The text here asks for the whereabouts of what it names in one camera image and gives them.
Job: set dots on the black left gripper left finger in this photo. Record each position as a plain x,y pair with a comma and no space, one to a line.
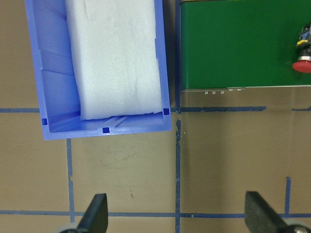
95,219

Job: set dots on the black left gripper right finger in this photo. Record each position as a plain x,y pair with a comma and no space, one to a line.
260,217

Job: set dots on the red push button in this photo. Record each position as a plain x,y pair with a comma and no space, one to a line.
303,45

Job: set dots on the blue source bin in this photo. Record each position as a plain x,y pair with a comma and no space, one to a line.
58,96

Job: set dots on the green conveyor belt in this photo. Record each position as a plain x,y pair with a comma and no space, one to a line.
241,43

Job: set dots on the white foam pad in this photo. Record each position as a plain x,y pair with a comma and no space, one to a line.
114,57

